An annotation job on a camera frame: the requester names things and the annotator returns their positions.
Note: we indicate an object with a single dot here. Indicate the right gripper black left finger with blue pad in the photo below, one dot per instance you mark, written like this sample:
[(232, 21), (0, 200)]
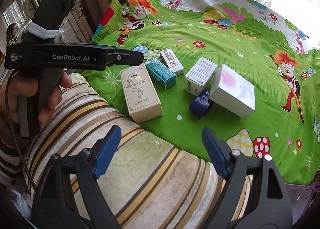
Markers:
[(68, 195)]

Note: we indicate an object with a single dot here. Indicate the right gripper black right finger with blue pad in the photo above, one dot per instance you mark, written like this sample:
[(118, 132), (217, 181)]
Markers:
[(268, 204)]

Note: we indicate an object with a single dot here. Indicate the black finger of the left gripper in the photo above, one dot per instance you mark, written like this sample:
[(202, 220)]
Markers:
[(116, 56)]

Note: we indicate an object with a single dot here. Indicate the teal box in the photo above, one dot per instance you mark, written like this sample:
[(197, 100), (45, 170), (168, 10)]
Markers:
[(161, 73)]

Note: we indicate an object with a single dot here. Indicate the cream box with drawing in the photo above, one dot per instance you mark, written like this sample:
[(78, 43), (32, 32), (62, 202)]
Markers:
[(141, 98)]

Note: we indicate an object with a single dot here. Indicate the small white red-text box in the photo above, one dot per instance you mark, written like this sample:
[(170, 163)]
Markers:
[(172, 61)]

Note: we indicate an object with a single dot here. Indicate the white box blue text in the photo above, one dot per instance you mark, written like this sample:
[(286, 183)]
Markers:
[(198, 77)]

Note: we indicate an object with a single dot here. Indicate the dark blue box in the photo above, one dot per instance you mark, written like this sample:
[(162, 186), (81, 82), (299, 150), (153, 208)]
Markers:
[(201, 104)]

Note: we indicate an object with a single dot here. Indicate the large white box pink stain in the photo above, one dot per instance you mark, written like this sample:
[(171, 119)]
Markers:
[(232, 91)]

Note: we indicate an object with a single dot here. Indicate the white carved cabinet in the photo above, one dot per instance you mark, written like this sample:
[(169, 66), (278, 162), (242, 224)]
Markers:
[(75, 28)]

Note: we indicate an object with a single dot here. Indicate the purple cardboard storage box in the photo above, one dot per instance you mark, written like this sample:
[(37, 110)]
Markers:
[(300, 197)]

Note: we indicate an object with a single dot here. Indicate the striped beige sofa cover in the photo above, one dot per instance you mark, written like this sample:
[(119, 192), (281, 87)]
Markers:
[(149, 184)]

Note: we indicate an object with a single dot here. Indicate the green cartoon print cloth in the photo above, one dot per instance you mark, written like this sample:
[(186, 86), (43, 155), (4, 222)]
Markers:
[(265, 48)]

